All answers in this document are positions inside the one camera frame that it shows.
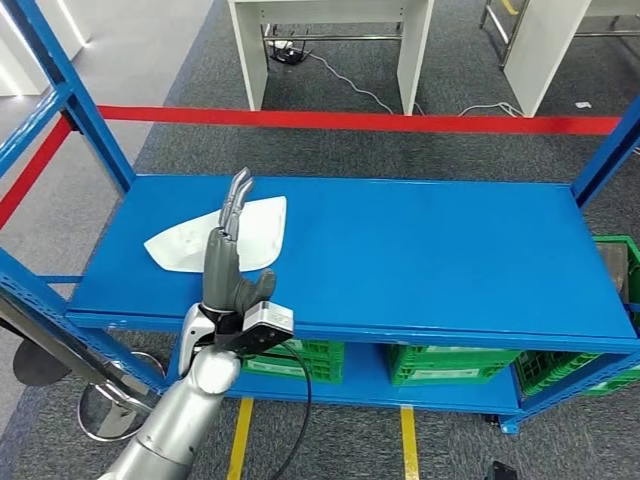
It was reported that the chrome stanchion post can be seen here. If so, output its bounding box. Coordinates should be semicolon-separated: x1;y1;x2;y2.
0;291;167;444

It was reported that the steel frame with yellow tape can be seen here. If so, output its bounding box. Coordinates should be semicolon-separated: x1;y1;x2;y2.
478;0;522;69

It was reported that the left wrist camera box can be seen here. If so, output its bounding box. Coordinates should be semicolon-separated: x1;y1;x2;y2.
214;301;295;360

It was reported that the white table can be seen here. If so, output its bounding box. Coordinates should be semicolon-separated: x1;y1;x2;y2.
227;0;435;116
502;0;640;119

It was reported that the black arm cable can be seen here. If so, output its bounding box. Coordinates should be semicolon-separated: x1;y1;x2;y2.
269;339;312;480

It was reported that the steel table crossbar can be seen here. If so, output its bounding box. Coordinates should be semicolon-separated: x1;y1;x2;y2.
262;23;404;44

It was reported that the blue steel shelf rack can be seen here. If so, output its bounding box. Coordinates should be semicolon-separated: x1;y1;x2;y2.
0;0;640;437

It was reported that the white plastic shell part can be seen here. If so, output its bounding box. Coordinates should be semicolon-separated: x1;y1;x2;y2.
143;195;288;274

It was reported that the yellow floor tape square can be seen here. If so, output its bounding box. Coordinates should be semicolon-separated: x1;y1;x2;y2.
226;397;421;480

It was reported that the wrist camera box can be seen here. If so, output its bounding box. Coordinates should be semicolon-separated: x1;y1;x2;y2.
214;301;295;360
487;460;519;480

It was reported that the black stanchion post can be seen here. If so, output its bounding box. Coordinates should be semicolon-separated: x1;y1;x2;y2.
12;337;72;388

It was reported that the black router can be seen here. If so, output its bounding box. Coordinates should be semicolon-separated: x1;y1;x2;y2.
269;39;315;66

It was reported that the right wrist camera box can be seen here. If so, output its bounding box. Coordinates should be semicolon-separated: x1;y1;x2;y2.
487;460;519;480

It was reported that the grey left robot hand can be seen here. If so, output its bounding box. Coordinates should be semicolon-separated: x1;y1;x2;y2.
202;166;278;317

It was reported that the red barrier belt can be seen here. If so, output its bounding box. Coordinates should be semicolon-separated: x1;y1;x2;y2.
0;115;75;231
97;103;622;138

